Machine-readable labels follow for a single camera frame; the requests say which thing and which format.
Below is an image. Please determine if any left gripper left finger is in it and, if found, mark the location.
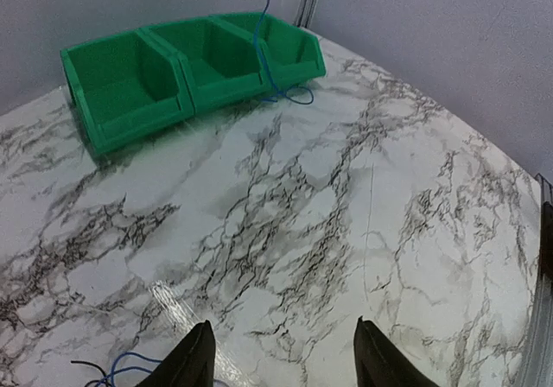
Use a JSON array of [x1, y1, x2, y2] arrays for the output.
[[144, 320, 216, 387]]

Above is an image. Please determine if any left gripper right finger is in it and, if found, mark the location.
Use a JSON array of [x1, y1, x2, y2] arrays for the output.
[[353, 317, 437, 387]]

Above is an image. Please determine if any dark blue cable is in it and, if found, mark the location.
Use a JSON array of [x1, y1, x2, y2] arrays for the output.
[[84, 351, 165, 387]]

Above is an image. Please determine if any black cable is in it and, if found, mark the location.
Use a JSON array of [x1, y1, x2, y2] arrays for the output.
[[71, 359, 109, 377]]

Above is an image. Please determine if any light blue cable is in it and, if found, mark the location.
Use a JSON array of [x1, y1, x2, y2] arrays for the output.
[[252, 0, 315, 106]]

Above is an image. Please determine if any left green storage bin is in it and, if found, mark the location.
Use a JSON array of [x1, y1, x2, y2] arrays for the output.
[[60, 29, 194, 158]]

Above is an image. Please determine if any green storage bin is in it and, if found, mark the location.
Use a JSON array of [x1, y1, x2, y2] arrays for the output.
[[143, 16, 270, 114], [60, 29, 194, 158], [215, 12, 326, 89]]

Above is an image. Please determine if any middle green storage bin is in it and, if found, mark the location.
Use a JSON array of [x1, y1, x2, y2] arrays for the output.
[[143, 16, 270, 114]]

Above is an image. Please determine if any right green storage bin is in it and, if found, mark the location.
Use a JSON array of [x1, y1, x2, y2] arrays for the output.
[[215, 12, 326, 89]]

